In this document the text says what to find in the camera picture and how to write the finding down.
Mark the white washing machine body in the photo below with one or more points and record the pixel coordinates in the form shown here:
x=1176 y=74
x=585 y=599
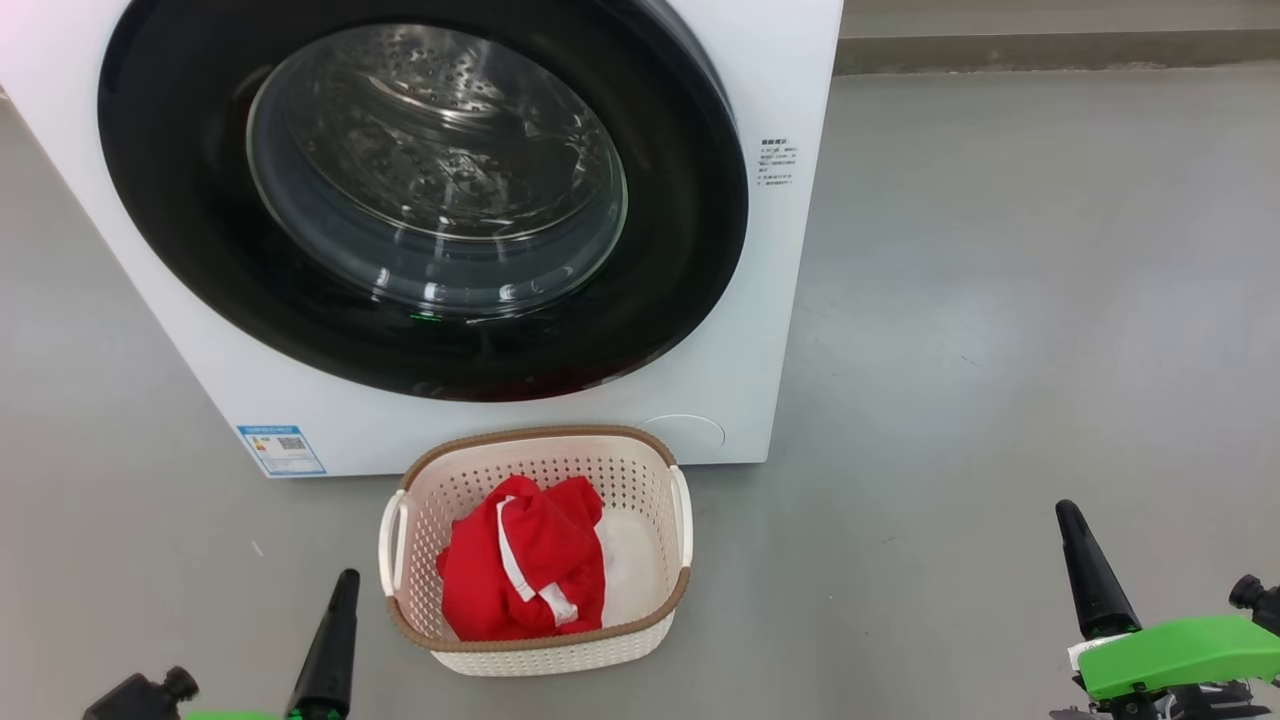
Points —
x=780 y=300

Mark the black round glass washer door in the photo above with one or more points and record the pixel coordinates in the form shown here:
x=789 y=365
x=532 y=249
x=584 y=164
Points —
x=170 y=200

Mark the cream laundry basket brown rim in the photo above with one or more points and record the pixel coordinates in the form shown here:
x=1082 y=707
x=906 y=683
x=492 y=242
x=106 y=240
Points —
x=640 y=480

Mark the grey wall skirting strip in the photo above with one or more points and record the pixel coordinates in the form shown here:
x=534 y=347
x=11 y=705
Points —
x=1050 y=52

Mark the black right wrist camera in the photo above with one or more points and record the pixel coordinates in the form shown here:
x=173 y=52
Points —
x=1258 y=600

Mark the blue energy label sticker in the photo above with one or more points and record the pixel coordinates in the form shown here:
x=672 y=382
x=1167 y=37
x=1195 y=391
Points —
x=281 y=451

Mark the red and white garment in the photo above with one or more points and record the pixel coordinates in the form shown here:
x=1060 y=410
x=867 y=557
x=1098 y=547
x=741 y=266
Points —
x=480 y=580

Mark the round white filter cover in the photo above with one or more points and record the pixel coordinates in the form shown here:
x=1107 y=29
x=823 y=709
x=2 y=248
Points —
x=685 y=438

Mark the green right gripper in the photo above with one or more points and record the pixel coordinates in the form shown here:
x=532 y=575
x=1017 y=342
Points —
x=1180 y=655

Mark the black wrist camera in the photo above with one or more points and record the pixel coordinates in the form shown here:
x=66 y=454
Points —
x=135 y=700
x=1258 y=600

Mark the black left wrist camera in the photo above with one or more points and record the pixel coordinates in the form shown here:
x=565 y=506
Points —
x=135 y=700

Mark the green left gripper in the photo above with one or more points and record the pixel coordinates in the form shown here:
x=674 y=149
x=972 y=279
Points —
x=230 y=716

